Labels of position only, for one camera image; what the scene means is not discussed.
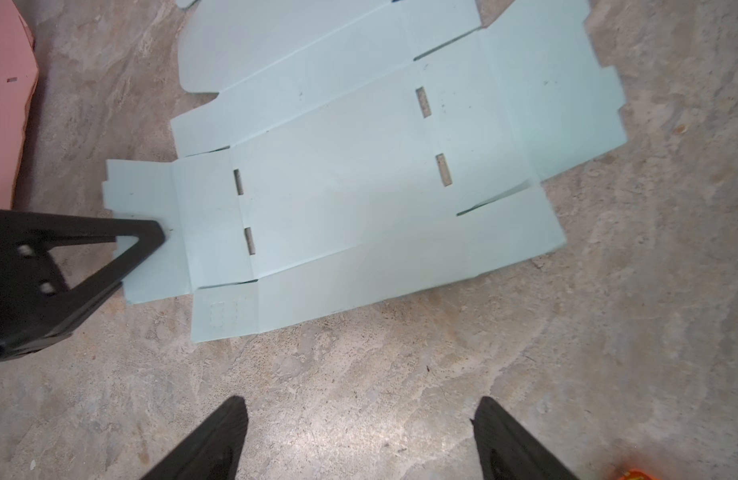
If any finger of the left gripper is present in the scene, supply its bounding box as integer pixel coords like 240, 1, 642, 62
0, 210, 165, 362

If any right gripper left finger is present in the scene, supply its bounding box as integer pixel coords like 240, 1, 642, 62
141, 396, 249, 480

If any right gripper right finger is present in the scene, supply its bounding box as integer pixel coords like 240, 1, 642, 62
471, 396, 578, 480

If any light blue paper box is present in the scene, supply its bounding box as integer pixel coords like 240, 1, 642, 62
102, 1, 627, 342

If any pink flat paper box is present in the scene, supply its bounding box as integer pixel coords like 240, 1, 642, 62
0, 1, 38, 210

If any orange green small toy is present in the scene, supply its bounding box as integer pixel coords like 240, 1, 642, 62
612, 468, 658, 480

